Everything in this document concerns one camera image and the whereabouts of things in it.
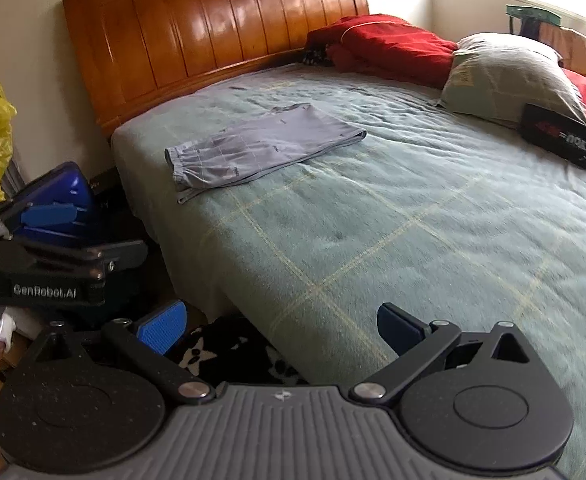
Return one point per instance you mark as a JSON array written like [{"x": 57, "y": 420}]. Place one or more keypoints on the black printed pouch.
[{"x": 558, "y": 132}]

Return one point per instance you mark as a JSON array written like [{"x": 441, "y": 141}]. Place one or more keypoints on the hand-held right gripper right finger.
[{"x": 398, "y": 327}]

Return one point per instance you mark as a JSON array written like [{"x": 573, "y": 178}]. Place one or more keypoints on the red folded quilt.
[{"x": 388, "y": 45}]

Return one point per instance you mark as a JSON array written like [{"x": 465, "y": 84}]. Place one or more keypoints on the green stool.
[{"x": 530, "y": 15}]

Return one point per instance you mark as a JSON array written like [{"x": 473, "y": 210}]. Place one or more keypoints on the wooden headboard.
[{"x": 198, "y": 35}]

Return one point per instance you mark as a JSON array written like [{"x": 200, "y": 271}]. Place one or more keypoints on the black star patterned cloth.
[{"x": 233, "y": 350}]

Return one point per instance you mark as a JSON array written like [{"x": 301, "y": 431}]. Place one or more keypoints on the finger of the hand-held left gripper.
[
  {"x": 118, "y": 255},
  {"x": 48, "y": 215}
]

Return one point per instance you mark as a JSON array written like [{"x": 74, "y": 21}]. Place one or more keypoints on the grey green pillow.
[{"x": 513, "y": 80}]

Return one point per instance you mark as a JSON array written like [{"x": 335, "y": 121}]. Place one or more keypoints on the grey pants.
[{"x": 273, "y": 145}]

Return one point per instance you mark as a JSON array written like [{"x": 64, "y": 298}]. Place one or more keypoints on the blue suitcase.
[{"x": 68, "y": 195}]

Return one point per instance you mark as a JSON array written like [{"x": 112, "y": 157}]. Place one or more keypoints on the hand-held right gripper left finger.
[{"x": 165, "y": 325}]

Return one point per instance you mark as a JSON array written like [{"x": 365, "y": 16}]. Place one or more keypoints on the brown cardboard box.
[{"x": 580, "y": 50}]

